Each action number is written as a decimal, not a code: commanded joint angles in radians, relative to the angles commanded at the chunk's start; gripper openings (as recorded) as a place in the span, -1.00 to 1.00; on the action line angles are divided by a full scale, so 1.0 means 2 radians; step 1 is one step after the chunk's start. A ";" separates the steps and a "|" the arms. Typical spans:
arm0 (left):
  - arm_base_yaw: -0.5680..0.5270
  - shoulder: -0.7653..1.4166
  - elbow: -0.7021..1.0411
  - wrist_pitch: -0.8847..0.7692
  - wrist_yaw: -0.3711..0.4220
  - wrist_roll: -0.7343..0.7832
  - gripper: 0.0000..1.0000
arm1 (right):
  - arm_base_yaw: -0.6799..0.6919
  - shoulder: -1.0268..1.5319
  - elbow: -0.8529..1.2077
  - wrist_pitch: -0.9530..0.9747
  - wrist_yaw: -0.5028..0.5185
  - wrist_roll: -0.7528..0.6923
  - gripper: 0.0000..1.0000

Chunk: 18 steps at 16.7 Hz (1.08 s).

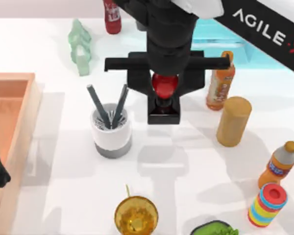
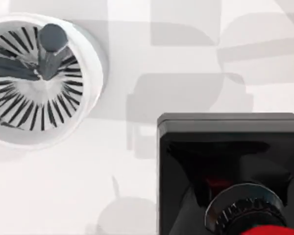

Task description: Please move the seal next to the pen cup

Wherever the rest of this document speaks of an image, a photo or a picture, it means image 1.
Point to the salmon-coloured shallow box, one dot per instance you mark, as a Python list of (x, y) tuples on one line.
[(12, 117)]

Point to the light blue rack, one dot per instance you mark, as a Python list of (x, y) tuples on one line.
[(210, 36)]

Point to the grey pen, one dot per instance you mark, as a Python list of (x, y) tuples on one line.
[(98, 105), (121, 102)]

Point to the orange bottle with blue label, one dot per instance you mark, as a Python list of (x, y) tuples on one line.
[(276, 166)]

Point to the orange bottle with orange cap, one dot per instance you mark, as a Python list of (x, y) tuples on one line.
[(219, 85)]

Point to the white and grey pen holder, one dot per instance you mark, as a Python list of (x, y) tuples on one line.
[(112, 142)]

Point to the golden cup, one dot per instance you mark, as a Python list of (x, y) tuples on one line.
[(136, 215)]

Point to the stack of coloured rings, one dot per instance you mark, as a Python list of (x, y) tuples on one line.
[(267, 205)]

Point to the dark red bottle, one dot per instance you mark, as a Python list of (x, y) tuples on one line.
[(164, 84)]

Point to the tan cylinder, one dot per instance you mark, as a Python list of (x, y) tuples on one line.
[(234, 122)]

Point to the red bottle with white label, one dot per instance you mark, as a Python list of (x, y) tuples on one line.
[(112, 19)]

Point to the pale green trophy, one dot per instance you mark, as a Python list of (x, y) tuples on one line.
[(79, 44)]

